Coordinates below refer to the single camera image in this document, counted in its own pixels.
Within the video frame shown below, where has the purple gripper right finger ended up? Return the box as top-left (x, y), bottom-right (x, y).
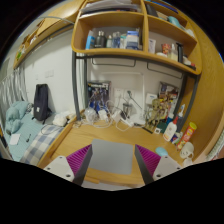
top-left (135, 145), bottom-right (161, 185)

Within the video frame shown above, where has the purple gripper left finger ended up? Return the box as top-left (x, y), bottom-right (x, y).
top-left (66, 145), bottom-right (93, 186)

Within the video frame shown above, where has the light blue computer mouse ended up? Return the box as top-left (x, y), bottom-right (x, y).
top-left (156, 147), bottom-right (168, 156)

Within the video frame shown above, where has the grey mouse pad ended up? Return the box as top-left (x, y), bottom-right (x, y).
top-left (89, 139), bottom-right (133, 175)

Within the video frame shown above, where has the white lotion bottle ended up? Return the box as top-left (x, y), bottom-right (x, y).
top-left (163, 118), bottom-right (178, 142)

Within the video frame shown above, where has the white mug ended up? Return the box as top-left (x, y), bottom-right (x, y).
top-left (180, 142), bottom-right (194, 159)

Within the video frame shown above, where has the gold skeleton figurine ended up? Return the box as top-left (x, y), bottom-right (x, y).
top-left (145, 99), bottom-right (165, 133)

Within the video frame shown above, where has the plaid blue blanket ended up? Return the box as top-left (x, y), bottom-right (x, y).
top-left (21, 125), bottom-right (63, 166)

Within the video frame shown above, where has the white cloth bundle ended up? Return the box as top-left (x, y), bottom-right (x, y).
top-left (53, 111), bottom-right (75, 127)

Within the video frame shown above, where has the white power adapter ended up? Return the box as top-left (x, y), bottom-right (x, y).
top-left (98, 110), bottom-right (108, 121)

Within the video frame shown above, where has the yellow red snack can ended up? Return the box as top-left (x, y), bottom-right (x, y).
top-left (177, 122), bottom-right (197, 150)

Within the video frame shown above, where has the black backpack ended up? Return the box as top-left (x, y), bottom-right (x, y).
top-left (34, 84), bottom-right (51, 122)

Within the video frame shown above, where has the white paper on bed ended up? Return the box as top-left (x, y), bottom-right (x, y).
top-left (10, 134), bottom-right (20, 145)

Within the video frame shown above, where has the robot model kit box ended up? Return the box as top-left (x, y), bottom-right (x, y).
top-left (87, 80), bottom-right (111, 112)

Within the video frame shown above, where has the teal pillow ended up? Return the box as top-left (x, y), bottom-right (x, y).
top-left (5, 101), bottom-right (31, 134)

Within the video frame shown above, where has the clear pump bottle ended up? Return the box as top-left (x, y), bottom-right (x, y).
top-left (168, 44), bottom-right (178, 61)

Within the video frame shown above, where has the blue tube on shelf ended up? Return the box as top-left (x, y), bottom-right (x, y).
top-left (85, 30), bottom-right (95, 50)

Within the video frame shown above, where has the dark bottle on shelf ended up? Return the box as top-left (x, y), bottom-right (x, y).
top-left (94, 31), bottom-right (106, 48)

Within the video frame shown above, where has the blue white box on shelf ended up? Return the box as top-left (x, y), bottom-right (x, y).
top-left (126, 31), bottom-right (139, 50)

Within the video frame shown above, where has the wooden shelf unit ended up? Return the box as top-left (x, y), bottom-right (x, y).
top-left (71, 0), bottom-right (202, 75)

